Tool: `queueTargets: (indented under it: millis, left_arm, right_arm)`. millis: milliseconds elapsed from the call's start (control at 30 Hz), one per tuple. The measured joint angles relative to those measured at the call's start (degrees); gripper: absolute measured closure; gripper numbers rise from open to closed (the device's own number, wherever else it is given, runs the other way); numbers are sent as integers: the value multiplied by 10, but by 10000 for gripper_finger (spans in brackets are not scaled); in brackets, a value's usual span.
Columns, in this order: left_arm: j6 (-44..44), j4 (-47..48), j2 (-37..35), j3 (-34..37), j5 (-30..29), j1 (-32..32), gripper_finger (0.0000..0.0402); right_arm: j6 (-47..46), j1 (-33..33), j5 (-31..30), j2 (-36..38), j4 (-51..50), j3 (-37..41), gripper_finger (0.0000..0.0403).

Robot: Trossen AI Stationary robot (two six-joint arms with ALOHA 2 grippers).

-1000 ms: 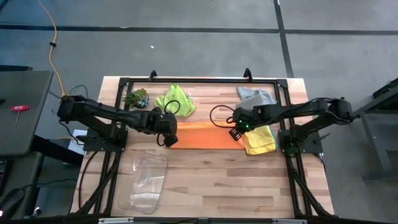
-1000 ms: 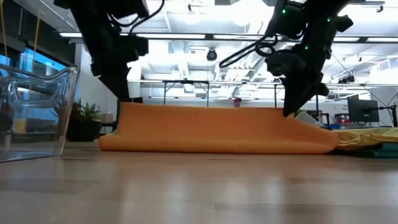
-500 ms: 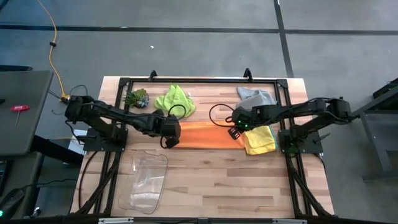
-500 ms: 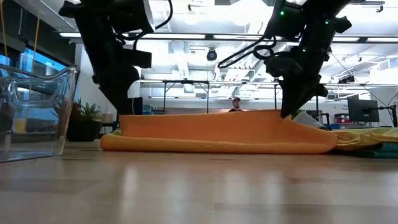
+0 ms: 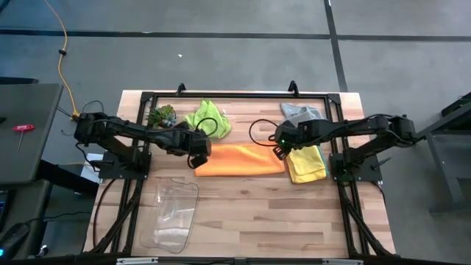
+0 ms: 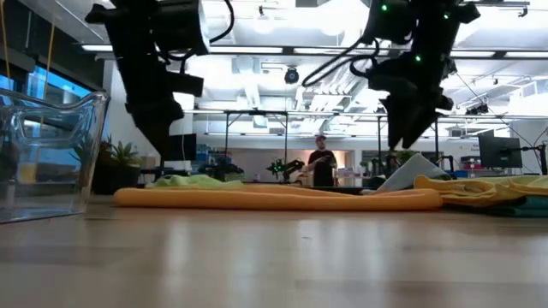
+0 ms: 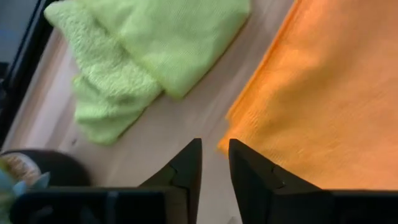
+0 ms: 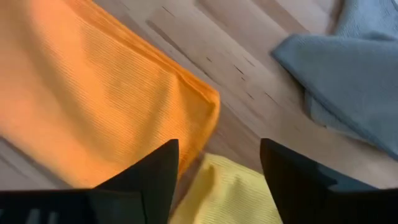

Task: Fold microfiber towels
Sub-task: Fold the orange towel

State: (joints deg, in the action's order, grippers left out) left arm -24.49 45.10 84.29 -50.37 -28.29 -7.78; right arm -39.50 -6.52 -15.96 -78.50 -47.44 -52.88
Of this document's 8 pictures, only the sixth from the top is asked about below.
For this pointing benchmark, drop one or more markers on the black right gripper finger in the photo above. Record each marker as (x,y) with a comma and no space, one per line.
(396,124)
(417,122)

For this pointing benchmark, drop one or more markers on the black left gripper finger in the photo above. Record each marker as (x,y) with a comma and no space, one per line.
(150,132)
(171,139)

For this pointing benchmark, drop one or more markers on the yellow microfiber towel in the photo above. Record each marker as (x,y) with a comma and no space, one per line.
(484,190)

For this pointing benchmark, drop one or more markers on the orange microfiber towel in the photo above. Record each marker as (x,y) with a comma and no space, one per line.
(278,199)

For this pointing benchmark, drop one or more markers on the teal microfiber towel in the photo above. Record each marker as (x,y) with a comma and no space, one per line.
(526,209)

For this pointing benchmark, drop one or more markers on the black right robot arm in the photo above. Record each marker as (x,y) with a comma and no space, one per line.
(428,21)

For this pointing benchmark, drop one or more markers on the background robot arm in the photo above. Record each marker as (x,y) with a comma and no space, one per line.
(287,167)
(224,169)

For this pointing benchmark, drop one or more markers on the lime green microfiber towel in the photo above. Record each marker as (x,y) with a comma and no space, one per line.
(192,181)

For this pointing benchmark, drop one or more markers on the grey microfiber towel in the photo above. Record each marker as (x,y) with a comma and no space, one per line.
(411,171)

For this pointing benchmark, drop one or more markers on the succulent in dark pot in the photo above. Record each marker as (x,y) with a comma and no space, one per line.
(120,171)

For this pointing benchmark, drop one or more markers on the long ceiling light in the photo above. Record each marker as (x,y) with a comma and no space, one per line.
(96,48)

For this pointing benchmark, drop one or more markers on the dark computer monitor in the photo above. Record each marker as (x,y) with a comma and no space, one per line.
(498,152)

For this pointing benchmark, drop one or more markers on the clear plastic bin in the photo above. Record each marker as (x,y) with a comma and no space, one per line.
(51,171)

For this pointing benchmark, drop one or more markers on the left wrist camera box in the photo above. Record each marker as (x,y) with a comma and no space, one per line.
(188,84)

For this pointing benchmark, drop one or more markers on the black ceiling camera cluster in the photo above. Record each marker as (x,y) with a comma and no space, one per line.
(477,110)

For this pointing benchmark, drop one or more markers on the black hanging ceiling camera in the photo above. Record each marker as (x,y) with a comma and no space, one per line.
(291,75)

